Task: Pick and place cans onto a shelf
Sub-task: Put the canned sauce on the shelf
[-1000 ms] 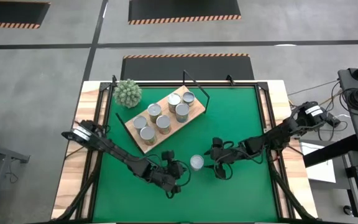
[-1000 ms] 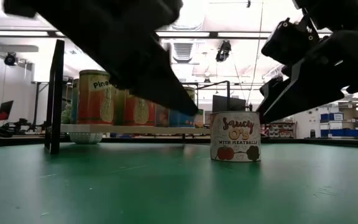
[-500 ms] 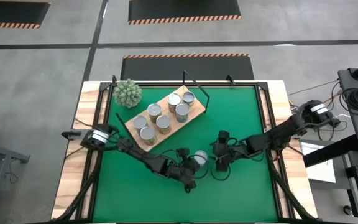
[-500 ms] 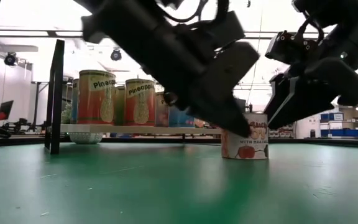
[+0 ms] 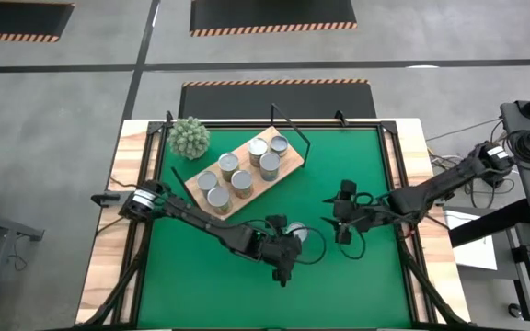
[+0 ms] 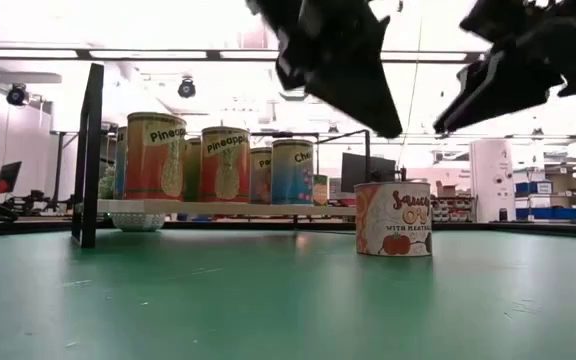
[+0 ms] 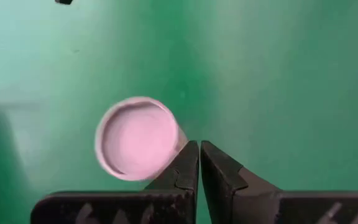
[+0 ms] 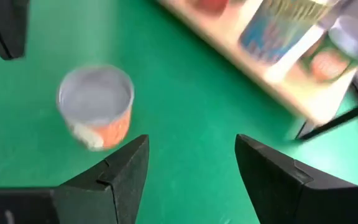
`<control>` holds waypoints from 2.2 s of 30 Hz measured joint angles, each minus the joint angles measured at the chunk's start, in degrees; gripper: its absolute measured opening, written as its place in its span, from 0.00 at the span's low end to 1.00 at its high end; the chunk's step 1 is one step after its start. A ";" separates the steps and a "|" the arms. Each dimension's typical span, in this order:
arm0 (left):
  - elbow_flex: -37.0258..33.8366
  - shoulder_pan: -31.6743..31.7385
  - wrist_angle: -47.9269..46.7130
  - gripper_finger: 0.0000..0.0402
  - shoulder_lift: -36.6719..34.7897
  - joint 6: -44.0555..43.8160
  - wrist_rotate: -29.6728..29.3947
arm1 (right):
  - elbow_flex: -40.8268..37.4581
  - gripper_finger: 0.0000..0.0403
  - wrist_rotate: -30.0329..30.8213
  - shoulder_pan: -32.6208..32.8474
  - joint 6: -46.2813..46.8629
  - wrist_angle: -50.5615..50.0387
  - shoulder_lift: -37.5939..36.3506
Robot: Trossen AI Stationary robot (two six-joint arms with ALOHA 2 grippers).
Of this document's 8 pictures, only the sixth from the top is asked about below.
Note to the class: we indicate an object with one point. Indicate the blue label tin can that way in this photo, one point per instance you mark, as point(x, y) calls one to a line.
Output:
point(120, 165)

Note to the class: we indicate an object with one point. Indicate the blue cherries label can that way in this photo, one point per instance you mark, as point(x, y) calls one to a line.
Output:
point(293, 175)

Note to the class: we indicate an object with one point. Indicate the white Saucy O's can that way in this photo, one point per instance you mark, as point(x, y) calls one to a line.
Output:
point(393, 220)

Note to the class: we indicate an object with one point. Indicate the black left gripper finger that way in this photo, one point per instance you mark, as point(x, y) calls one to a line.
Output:
point(363, 85)

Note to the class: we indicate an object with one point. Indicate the green succulent in white pot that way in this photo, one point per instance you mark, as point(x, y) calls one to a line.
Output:
point(138, 222)

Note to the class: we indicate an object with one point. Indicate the white round pillar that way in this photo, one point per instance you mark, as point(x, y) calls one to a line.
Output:
point(493, 175)

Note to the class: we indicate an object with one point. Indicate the black aluminium table frame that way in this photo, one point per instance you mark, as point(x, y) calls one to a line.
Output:
point(18, 229)

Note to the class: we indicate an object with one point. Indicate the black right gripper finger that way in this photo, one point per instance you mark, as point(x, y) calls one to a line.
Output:
point(513, 80)

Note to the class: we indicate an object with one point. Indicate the pineapple label tin can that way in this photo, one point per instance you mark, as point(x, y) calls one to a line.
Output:
point(225, 170)
point(155, 165)

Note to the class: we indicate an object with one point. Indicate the black ceiling spotlight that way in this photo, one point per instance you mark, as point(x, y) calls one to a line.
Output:
point(186, 88)
point(18, 95)

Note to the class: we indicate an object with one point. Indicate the small parts bin rack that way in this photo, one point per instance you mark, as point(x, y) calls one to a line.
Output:
point(450, 210)

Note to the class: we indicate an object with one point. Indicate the black flat monitor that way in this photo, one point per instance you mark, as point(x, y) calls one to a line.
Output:
point(368, 172)

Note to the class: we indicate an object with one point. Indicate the blue storage bin shelf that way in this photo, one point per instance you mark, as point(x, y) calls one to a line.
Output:
point(543, 212)

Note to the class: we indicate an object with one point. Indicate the short green fruit can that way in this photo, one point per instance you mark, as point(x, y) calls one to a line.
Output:
point(320, 190)

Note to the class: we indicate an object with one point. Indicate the peaches label tin can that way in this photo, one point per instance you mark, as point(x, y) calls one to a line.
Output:
point(260, 180)

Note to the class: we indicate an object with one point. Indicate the wooden shelf with black frame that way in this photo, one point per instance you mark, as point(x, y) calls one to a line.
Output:
point(218, 207)

